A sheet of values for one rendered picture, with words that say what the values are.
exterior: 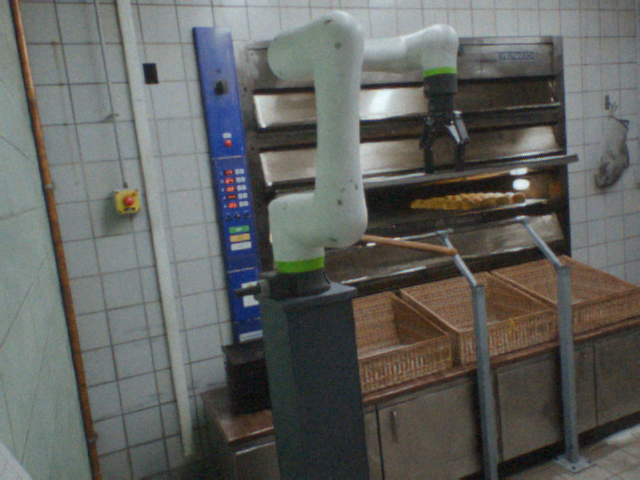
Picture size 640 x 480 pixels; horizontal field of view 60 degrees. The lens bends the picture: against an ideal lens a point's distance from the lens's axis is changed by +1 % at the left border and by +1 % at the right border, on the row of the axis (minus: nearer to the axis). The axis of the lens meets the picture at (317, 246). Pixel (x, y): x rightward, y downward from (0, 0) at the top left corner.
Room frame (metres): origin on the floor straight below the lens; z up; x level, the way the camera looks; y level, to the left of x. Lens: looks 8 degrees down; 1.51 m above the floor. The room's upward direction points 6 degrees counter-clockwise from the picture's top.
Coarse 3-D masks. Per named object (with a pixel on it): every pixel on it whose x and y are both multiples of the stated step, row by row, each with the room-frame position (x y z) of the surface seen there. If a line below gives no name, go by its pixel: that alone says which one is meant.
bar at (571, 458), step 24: (408, 240) 2.40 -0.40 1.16; (456, 264) 2.39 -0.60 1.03; (480, 288) 2.26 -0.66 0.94; (480, 312) 2.26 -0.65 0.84; (480, 336) 2.26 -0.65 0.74; (480, 360) 2.27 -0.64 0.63; (480, 384) 2.28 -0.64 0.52; (480, 408) 2.29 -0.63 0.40; (576, 408) 2.46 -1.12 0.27; (576, 432) 2.45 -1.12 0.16; (576, 456) 2.45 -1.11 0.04
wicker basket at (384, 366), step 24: (360, 312) 2.66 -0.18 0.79; (384, 312) 2.70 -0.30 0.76; (408, 312) 2.60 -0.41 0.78; (360, 336) 2.62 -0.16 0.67; (384, 336) 2.66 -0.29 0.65; (408, 336) 2.61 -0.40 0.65; (432, 336) 2.43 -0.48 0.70; (360, 360) 2.14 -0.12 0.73; (384, 360) 2.19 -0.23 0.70; (408, 360) 2.24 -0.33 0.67; (432, 360) 2.29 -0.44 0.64; (384, 384) 2.19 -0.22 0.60
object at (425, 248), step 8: (360, 240) 2.35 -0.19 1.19; (368, 240) 2.28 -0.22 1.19; (376, 240) 2.22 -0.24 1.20; (384, 240) 2.16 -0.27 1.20; (392, 240) 2.11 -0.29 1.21; (400, 240) 2.07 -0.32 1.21; (408, 248) 2.00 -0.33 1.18; (416, 248) 1.95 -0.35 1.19; (424, 248) 1.90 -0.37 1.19; (432, 248) 1.86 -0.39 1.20; (440, 248) 1.82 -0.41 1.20; (448, 248) 1.79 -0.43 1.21; (448, 256) 1.78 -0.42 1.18
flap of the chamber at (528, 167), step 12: (492, 168) 2.88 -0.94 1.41; (504, 168) 2.90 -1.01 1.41; (516, 168) 2.93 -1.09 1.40; (528, 168) 2.99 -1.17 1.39; (540, 168) 3.11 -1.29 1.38; (552, 168) 3.24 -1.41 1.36; (396, 180) 2.65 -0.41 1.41; (408, 180) 2.68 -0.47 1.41; (420, 180) 2.70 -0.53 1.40; (432, 180) 2.74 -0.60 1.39; (444, 180) 2.83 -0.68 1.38; (456, 180) 2.94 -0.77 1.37; (300, 192) 2.46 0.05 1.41; (312, 192) 2.48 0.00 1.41; (372, 192) 2.78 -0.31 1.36
